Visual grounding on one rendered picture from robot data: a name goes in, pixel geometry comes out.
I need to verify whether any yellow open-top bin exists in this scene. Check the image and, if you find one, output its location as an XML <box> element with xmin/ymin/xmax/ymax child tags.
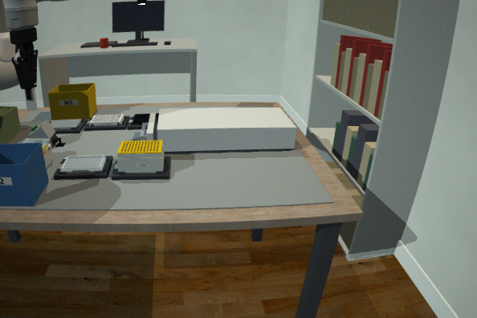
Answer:
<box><xmin>48</xmin><ymin>83</ymin><xmax>97</xmax><ymax>120</ymax></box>

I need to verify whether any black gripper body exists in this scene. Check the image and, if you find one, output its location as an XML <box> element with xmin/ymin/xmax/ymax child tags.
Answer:
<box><xmin>10</xmin><ymin>27</ymin><xmax>37</xmax><ymax>63</ymax></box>

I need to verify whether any blue open-top bin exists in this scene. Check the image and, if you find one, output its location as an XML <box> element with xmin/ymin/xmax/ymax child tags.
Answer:
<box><xmin>0</xmin><ymin>143</ymin><xmax>49</xmax><ymax>206</ymax></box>

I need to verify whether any large grey bench mat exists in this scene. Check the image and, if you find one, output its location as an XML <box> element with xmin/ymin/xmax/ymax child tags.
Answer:
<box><xmin>0</xmin><ymin>105</ymin><xmax>334</xmax><ymax>210</ymax></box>

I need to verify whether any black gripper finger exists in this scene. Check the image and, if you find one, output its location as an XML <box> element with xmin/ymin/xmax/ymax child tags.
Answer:
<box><xmin>30</xmin><ymin>48</ymin><xmax>38</xmax><ymax>110</ymax></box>
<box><xmin>12</xmin><ymin>49</ymin><xmax>36</xmax><ymax>111</ymax></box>

